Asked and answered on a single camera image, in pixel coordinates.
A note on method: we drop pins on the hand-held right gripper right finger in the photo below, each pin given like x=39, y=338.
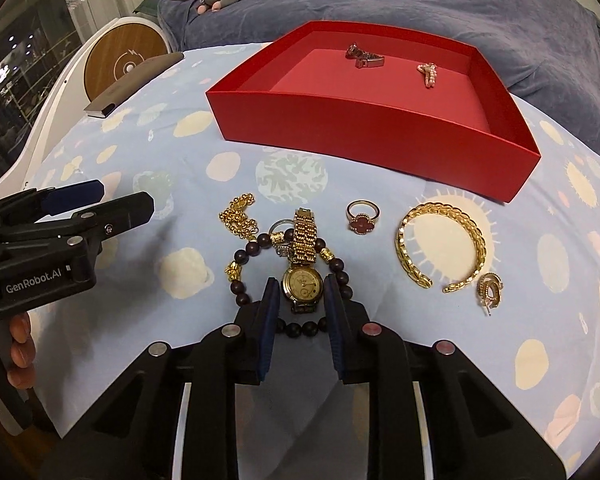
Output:
x=335, y=330

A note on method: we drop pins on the red shallow box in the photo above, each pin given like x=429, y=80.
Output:
x=380, y=125

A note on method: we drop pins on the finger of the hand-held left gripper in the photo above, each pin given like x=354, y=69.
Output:
x=120, y=212
x=75, y=195

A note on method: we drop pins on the gold hoop earring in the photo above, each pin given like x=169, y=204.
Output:
x=491, y=292

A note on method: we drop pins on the gold wrist watch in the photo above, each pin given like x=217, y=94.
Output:
x=302, y=282

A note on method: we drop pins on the grey flat case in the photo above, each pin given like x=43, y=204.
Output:
x=130, y=87

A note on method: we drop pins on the silver and brown hair clip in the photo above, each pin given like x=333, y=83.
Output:
x=365, y=55

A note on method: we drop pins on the pink pearl brooch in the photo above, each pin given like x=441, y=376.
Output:
x=426, y=76

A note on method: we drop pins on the white stand with wooden disc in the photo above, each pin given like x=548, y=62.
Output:
x=110, y=55

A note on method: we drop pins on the green sofa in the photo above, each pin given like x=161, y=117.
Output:
x=147, y=7

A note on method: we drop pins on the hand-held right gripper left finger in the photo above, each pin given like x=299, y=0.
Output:
x=270, y=330

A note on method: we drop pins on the blue sofa cover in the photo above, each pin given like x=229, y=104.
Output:
x=430, y=0

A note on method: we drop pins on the person's left hand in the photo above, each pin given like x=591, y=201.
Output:
x=21, y=345

